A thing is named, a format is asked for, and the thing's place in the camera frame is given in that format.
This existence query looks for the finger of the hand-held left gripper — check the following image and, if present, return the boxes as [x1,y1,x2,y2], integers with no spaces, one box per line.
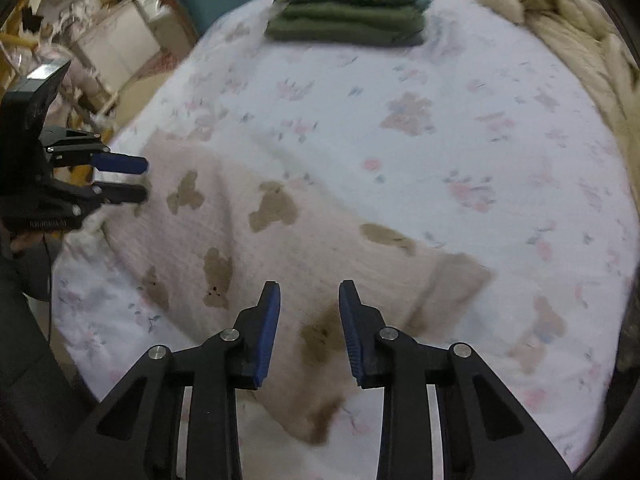
[42,180,149,217]
[47,144,150,176]

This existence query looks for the white kitchen base cabinets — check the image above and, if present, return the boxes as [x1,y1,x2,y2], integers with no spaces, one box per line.
[70,0,167,97]

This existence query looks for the folded olive green garment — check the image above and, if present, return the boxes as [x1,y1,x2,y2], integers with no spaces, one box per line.
[264,19,427,48]
[281,2,427,27]

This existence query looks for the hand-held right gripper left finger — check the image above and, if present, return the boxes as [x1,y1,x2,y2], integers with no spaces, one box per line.
[50,281,282,480]

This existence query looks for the yellow wooden railing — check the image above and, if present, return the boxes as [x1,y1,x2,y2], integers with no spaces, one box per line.
[0,32,40,54]

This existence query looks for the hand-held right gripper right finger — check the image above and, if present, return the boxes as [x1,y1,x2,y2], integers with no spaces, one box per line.
[338,280,573,480]

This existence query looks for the cream crumpled quilt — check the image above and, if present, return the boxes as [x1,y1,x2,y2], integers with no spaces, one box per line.
[430,0,640,183]

